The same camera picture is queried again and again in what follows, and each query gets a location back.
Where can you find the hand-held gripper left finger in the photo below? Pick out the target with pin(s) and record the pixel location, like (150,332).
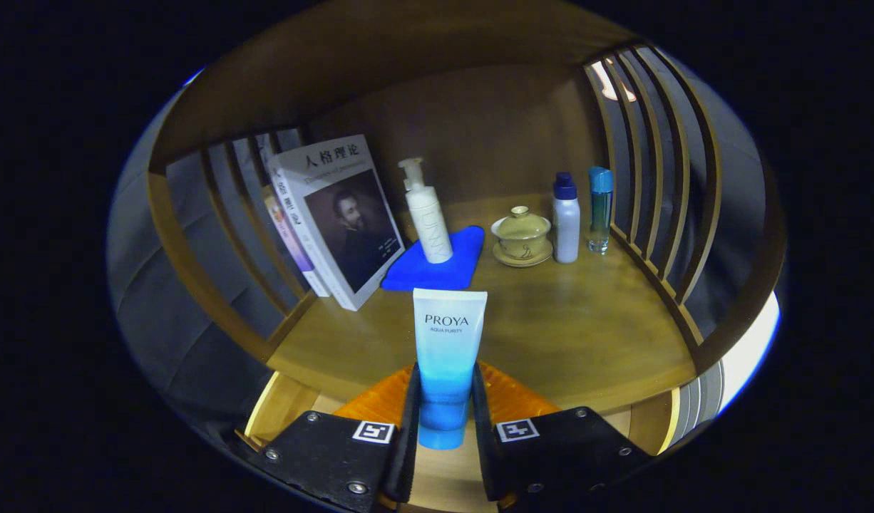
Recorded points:
(406,463)

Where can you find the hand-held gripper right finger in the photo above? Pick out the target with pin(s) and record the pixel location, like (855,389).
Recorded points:
(482,456)

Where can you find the blue cosmetic tube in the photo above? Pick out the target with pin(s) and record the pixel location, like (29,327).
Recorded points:
(448,342)

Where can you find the wooden drawer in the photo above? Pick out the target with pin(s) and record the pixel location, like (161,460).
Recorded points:
(287,413)

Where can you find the wooden countertop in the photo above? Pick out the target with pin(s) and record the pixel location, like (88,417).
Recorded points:
(572,320)

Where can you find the wooden cabinet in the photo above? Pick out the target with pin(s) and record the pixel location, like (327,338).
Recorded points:
(465,121)

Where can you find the blue cloth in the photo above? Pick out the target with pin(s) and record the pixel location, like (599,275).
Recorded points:
(423,274)

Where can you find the beige lidded teacup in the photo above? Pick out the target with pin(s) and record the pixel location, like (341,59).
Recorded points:
(522,231)

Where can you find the purple book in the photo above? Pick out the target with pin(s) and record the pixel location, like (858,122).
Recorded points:
(294,253)

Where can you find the white pump bottle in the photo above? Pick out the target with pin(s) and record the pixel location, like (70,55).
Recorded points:
(430,221)

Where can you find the white portrait book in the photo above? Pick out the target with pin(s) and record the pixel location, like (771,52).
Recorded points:
(344,228)

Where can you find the white bottle blue cap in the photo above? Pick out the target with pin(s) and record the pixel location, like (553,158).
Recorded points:
(567,228)

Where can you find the teal bottle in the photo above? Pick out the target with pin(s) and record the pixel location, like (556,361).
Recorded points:
(600,206)

